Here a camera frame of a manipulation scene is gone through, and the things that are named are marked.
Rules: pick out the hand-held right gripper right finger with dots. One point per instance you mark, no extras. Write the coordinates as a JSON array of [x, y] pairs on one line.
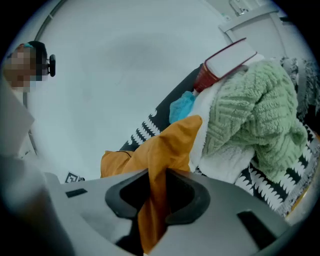
[[220, 225]]

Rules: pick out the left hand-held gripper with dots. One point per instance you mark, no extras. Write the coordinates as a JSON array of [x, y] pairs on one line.
[[72, 178]]

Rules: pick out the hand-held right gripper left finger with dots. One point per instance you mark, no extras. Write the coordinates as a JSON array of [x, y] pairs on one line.
[[100, 212]]

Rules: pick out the orange sofa cushion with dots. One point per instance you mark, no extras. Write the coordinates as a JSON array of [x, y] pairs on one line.
[[165, 145]]

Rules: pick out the black white patterned blanket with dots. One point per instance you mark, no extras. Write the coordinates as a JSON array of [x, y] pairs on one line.
[[265, 182]]

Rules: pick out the person's white shirt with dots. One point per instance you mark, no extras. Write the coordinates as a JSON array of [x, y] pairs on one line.
[[12, 120]]

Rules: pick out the person's head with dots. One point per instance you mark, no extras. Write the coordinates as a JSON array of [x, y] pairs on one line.
[[25, 67]]

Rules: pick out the blue disposable cap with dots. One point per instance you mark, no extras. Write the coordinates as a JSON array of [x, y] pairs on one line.
[[181, 106]]

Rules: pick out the red hardcover book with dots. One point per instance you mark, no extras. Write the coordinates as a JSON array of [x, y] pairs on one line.
[[225, 65]]

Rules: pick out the grey patterned blanket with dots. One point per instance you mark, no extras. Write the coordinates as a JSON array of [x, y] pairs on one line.
[[307, 82]]

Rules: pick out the white vanity cabinet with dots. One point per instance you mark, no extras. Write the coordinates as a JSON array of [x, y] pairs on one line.
[[255, 17]]

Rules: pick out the black head-mounted camera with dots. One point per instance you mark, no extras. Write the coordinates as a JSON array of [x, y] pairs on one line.
[[52, 65]]

